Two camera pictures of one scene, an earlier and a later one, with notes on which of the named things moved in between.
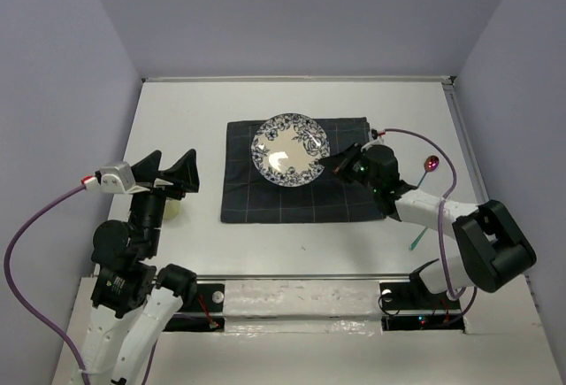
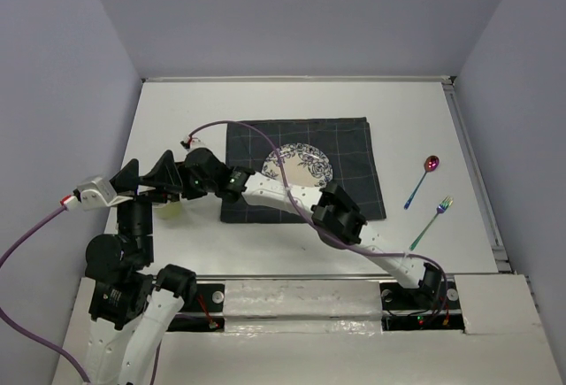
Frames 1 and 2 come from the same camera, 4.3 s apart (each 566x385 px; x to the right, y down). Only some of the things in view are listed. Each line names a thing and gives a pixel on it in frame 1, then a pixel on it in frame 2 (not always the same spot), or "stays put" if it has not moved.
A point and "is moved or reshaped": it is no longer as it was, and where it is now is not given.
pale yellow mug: x=172 y=209 stays put
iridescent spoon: x=431 y=165 stays put
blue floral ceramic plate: x=286 y=150 is moved or reshaped
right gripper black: x=339 y=162 -> x=187 y=191
